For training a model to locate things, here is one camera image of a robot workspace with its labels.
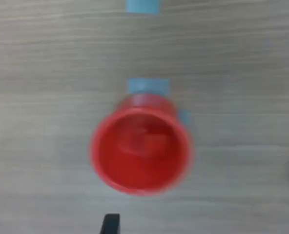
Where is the red plastic cup bin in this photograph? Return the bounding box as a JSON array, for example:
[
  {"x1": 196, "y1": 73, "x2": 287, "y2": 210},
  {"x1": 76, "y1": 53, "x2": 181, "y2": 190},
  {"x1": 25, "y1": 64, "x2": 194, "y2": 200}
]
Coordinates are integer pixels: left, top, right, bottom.
[{"x1": 89, "y1": 93, "x2": 193, "y2": 197}]

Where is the blue tape mark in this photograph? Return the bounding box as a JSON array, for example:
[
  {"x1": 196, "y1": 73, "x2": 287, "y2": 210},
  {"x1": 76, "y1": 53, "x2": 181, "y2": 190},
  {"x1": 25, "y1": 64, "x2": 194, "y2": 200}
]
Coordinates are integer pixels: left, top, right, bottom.
[
  {"x1": 126, "y1": 78, "x2": 171, "y2": 96},
  {"x1": 125, "y1": 0, "x2": 161, "y2": 15}
]

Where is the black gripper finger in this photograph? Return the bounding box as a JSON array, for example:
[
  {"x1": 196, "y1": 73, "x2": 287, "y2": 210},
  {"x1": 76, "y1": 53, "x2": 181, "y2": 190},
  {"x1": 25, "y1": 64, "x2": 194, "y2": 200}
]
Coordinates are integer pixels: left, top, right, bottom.
[{"x1": 101, "y1": 214, "x2": 121, "y2": 234}]

